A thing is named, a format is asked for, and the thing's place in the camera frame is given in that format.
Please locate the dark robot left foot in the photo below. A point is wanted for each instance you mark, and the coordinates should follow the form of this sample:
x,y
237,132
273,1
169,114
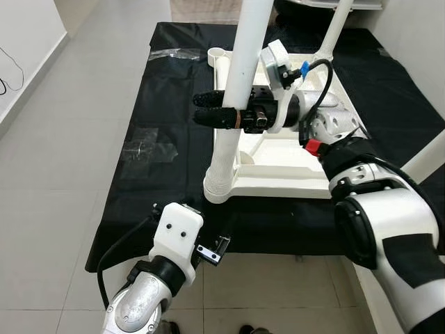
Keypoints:
x,y
168,327

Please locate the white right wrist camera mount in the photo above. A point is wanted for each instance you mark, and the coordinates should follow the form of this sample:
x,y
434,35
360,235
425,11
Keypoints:
x,y
274,59

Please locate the white plastic table top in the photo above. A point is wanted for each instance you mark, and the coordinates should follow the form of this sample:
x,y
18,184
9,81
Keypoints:
x,y
278,174

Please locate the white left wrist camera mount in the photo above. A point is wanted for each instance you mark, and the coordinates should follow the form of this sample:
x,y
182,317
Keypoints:
x,y
177,233

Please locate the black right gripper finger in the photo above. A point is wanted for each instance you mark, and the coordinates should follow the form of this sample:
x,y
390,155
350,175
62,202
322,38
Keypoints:
x,y
215,118
208,97

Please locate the black table cloth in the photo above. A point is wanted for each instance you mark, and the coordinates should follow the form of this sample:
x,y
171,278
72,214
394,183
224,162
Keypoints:
x,y
153,195

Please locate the clear plastic wrapper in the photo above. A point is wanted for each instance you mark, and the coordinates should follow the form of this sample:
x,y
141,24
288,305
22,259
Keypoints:
x,y
174,53

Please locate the dark robot right foot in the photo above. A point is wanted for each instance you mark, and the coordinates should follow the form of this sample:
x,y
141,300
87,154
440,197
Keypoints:
x,y
256,329

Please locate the beige cloth covered bench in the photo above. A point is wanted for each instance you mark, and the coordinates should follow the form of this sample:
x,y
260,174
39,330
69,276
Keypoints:
x,y
208,10

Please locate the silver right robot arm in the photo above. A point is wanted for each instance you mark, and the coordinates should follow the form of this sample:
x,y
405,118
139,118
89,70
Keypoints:
x,y
389,229

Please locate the dark robot foot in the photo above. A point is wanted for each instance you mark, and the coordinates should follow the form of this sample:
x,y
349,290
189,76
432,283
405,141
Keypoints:
x,y
168,327
256,329

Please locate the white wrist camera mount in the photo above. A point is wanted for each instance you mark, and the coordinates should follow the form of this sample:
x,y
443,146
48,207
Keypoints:
x,y
274,59
177,233

